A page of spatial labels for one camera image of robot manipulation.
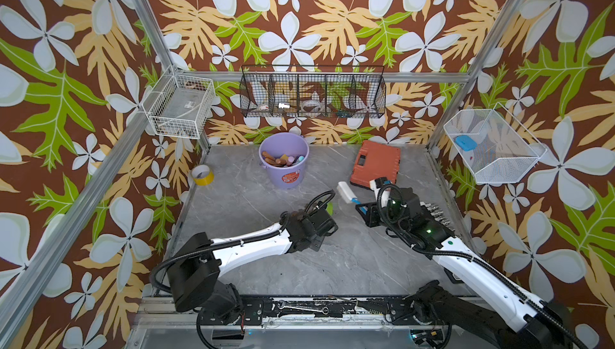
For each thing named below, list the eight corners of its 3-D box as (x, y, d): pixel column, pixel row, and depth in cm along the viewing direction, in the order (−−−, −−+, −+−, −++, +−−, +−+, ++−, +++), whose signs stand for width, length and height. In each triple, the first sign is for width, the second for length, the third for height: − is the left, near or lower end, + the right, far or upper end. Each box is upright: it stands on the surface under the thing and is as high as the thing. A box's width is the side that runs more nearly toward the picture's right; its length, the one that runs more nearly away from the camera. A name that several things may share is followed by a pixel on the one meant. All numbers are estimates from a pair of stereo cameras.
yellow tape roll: (192, 185, 109) (188, 179, 106) (197, 171, 115) (194, 165, 111) (213, 185, 109) (210, 179, 106) (217, 171, 115) (214, 165, 111)
